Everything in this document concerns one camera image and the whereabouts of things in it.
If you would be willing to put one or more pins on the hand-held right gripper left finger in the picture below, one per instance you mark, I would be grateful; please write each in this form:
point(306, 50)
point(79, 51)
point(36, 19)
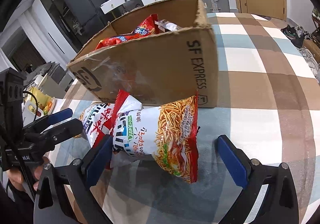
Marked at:
point(100, 159)

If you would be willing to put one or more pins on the white noodle snack packet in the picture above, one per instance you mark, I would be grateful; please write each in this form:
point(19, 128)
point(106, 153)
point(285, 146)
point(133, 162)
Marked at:
point(100, 119)
point(162, 139)

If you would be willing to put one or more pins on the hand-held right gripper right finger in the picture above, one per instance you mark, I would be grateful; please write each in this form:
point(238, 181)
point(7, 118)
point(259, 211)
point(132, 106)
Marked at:
point(232, 159)

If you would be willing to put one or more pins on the brown cardboard box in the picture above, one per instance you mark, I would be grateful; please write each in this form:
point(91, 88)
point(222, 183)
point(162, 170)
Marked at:
point(162, 64)

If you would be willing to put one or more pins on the red cookie packet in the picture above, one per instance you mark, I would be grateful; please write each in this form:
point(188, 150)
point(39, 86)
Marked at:
point(112, 39)

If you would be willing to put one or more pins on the red cone snack packet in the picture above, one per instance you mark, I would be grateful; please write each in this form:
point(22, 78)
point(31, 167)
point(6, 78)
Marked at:
point(147, 26)

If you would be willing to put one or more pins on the small cardboard box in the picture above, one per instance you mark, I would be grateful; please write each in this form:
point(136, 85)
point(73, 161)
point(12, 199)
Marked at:
point(311, 48)

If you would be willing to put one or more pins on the dark glass cabinet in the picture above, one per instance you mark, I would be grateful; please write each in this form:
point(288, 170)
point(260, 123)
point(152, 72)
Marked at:
point(55, 14)

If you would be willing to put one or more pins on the person's left hand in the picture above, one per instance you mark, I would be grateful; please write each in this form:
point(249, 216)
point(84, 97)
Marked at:
point(41, 171)

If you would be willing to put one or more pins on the plate of fruit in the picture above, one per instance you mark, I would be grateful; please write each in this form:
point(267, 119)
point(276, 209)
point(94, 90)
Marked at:
point(46, 108)

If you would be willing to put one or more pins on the white sneakers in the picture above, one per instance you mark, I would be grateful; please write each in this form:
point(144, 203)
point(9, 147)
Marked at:
point(311, 60)

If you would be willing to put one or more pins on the dark shoes pile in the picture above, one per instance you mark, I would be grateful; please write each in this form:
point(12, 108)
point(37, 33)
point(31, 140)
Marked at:
point(295, 35)

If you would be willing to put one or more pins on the wooden shoe rack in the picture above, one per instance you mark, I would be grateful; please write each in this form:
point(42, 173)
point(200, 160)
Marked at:
point(316, 18)

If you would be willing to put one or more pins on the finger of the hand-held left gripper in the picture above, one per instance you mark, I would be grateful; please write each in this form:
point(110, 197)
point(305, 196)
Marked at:
point(62, 131)
point(60, 115)

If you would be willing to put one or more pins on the dark grey refrigerator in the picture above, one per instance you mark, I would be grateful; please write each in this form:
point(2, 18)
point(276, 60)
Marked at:
point(85, 7)

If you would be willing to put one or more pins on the person's left forearm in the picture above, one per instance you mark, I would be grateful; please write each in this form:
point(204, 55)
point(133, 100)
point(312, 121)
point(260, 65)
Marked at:
point(15, 206)

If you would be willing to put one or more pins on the red and silver snack packet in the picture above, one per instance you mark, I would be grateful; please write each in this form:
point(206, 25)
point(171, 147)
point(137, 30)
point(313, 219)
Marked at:
point(167, 24)

